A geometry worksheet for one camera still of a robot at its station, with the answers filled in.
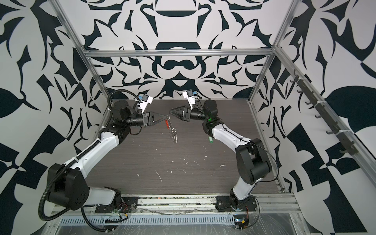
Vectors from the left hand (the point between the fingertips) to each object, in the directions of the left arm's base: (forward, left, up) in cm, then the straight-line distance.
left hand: (164, 115), depth 70 cm
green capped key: (+4, -26, -32) cm, 42 cm away
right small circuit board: (-40, -35, -33) cm, 62 cm away
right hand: (+2, -3, 0) cm, 3 cm away
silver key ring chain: (-5, -4, -5) cm, 8 cm away
